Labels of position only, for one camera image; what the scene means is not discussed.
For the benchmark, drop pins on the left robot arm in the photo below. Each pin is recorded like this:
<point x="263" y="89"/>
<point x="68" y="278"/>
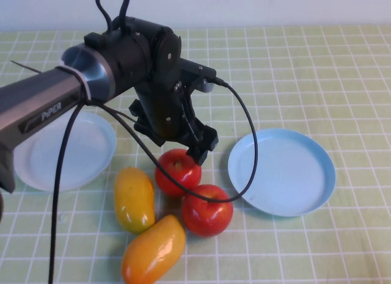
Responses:
<point x="46" y="97"/>

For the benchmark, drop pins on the orange yellow mango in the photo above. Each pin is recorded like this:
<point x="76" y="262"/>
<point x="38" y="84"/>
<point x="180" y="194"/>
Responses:
<point x="152" y="253"/>

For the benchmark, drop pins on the white round plastic plate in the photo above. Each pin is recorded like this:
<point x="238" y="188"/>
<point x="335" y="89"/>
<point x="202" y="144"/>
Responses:
<point x="85" y="155"/>

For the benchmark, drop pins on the green checked tablecloth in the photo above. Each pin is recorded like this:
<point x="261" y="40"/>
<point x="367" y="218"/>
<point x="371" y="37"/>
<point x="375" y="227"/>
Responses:
<point x="305" y="82"/>

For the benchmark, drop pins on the light blue round plate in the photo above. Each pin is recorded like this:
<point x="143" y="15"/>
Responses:
<point x="290" y="174"/>

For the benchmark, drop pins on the red apple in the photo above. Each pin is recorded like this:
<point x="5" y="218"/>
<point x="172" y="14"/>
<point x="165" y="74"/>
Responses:
<point x="186" y="174"/>
<point x="207" y="220"/>

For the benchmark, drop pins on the white zip tie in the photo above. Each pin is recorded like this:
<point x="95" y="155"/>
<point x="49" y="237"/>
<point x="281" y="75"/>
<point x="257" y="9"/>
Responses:
<point x="86" y="88"/>

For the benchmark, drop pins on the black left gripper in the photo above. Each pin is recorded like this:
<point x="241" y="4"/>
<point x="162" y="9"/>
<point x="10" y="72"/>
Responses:
<point x="165" y="122"/>

